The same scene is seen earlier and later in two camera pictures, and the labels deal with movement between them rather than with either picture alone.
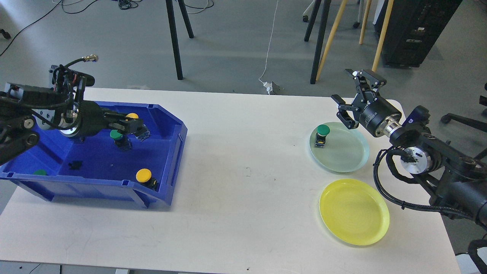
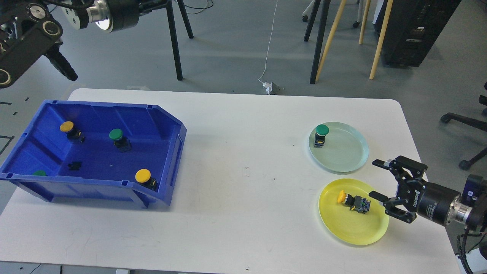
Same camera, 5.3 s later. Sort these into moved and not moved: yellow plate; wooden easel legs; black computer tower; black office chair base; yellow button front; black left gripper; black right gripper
Moved: black left gripper; black right gripper
Not moved: wooden easel legs; black office chair base; black computer tower; yellow button front; yellow plate
